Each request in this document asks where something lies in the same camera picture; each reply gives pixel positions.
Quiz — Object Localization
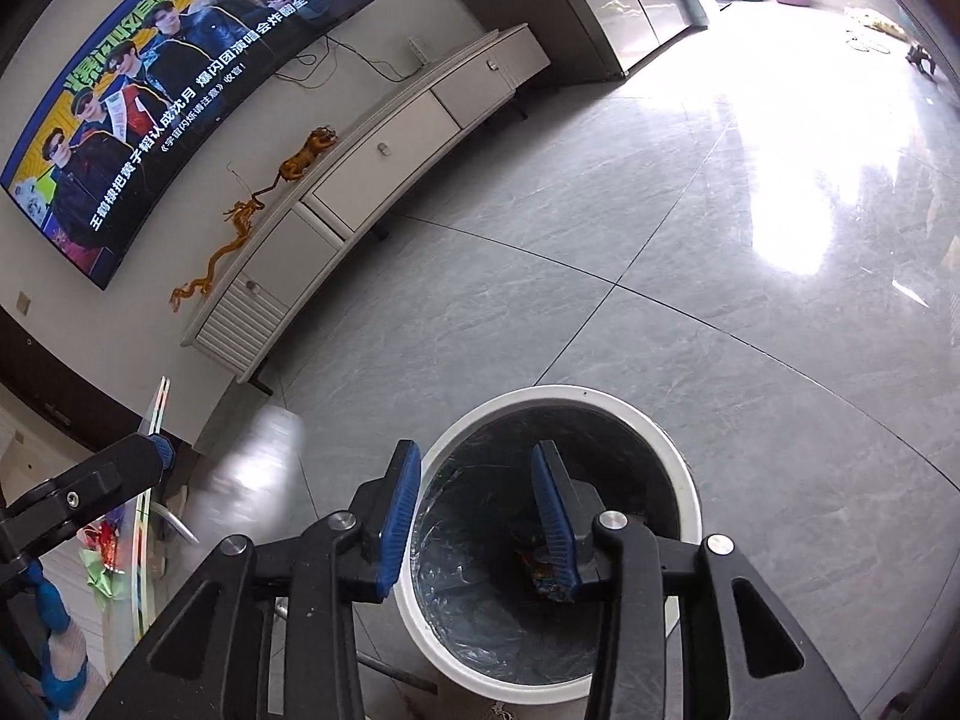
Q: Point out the grey tall cabinet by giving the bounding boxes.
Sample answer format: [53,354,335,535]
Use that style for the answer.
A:
[525,0,710,80]

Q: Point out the yellow cloth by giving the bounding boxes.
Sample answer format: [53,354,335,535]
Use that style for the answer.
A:
[844,6,912,42]

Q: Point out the television cables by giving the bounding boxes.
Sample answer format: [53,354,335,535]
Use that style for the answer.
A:
[274,34,410,87]

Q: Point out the golden tiger figurine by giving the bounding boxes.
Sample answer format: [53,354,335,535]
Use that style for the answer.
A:
[255,126,340,192]

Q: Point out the wall-mounted television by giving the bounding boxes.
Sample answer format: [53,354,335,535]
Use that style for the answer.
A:
[0,0,376,292]

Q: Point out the printed landscape table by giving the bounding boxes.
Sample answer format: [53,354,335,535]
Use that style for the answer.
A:
[75,375,440,695]

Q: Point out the dark brown door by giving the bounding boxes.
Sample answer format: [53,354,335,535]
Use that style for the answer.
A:
[0,311,162,458]

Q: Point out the person's left hand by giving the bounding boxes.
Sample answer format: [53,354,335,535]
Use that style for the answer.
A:
[26,559,104,707]

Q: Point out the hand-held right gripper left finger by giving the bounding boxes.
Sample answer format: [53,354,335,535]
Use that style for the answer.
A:
[86,437,422,720]

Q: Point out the golden dragon figurine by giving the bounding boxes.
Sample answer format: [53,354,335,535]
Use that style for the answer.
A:
[169,178,267,310]

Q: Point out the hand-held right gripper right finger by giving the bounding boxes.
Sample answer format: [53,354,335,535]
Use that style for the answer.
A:
[529,439,863,720]

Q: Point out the white round trash bin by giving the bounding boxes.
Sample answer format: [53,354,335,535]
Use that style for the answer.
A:
[395,384,704,706]

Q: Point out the white TV cabinet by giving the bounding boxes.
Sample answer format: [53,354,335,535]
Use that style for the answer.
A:
[182,22,552,395]

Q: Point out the shiny red candy wrapper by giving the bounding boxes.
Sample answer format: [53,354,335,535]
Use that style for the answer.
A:
[514,532,575,601]

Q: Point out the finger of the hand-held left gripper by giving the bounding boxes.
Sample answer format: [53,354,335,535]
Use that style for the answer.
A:
[15,431,179,545]

